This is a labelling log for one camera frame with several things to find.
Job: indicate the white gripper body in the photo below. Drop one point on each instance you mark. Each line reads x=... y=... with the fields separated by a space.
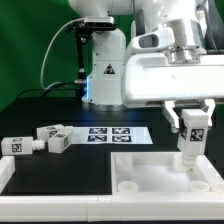
x=149 y=80

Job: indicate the white square table top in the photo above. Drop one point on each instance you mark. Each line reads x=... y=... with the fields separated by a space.
x=162 y=173

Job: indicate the black camera stand pole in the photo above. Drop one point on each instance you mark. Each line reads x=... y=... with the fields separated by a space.
x=82 y=37

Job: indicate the white paper marker sheet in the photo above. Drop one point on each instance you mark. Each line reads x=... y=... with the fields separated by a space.
x=111 y=135

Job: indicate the green backdrop curtain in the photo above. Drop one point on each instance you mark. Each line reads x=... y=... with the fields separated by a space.
x=34 y=49

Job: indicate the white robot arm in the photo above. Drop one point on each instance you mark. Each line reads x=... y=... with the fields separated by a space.
x=195 y=23

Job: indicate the grey camera on stand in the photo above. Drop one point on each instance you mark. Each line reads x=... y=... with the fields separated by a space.
x=97 y=22

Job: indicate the white U-shaped fence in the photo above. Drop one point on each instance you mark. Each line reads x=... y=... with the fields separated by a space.
x=113 y=207

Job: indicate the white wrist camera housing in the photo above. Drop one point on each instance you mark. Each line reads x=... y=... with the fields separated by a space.
x=157 y=41

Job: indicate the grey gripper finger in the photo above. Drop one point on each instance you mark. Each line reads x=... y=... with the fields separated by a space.
x=171 y=116
x=208 y=106

